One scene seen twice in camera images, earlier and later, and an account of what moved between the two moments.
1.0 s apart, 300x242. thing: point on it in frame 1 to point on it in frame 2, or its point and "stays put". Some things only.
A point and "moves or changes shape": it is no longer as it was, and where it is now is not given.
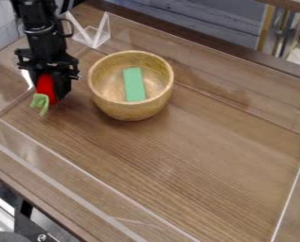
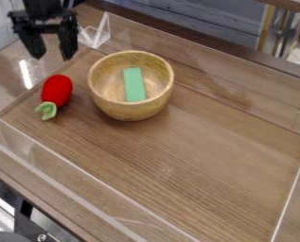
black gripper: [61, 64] to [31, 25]
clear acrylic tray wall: [100, 211] stays put
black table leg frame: [24, 225] stays put
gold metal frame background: [281, 30] stays put
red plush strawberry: [45, 95] moves or changes shape
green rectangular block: [132, 84] stays put
